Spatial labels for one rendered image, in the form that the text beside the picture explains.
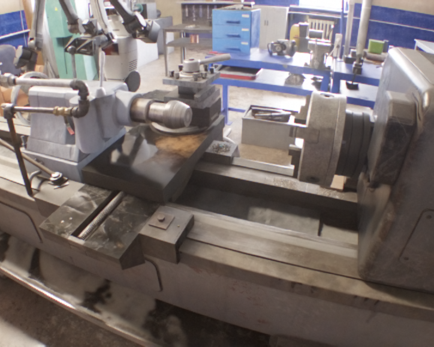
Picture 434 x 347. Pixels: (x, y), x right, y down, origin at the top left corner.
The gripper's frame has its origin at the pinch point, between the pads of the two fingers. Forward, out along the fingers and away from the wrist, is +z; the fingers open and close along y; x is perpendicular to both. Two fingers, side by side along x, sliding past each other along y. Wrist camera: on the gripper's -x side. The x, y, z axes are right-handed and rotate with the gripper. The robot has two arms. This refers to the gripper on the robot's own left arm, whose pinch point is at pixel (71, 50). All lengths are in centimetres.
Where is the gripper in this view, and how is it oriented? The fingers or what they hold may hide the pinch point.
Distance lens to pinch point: 131.8
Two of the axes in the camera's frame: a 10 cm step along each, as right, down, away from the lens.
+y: 9.3, 2.7, -2.3
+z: -3.4, 5.3, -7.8
